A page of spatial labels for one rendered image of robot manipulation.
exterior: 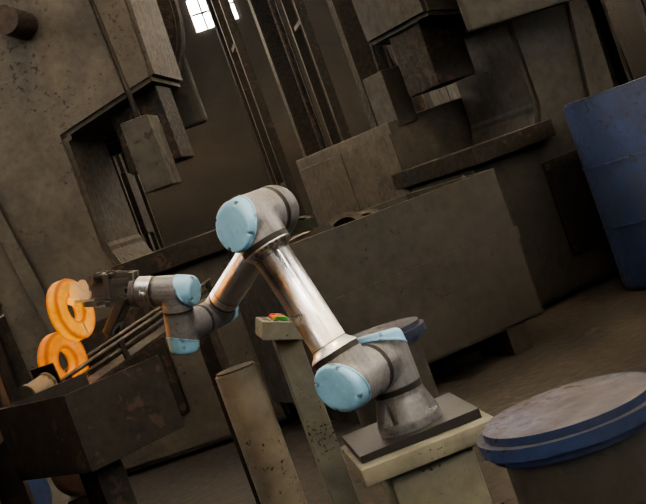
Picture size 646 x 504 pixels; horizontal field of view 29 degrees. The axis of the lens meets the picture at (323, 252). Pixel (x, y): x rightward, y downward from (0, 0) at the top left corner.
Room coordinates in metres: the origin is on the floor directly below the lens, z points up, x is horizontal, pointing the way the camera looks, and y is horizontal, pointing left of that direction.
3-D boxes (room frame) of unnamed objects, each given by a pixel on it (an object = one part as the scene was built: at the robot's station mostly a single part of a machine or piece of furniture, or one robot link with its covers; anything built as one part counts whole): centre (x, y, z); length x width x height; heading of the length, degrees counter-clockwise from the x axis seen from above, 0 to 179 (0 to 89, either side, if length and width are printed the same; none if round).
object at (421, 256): (5.28, -0.15, 0.39); 1.03 x 0.83 x 0.77; 112
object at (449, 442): (2.85, -0.06, 0.28); 0.32 x 0.32 x 0.04; 7
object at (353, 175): (6.98, -0.49, 0.55); 1.10 x 0.53 x 1.10; 27
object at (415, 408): (2.85, -0.06, 0.37); 0.15 x 0.15 x 0.10
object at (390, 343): (2.84, -0.05, 0.49); 0.13 x 0.12 x 0.14; 141
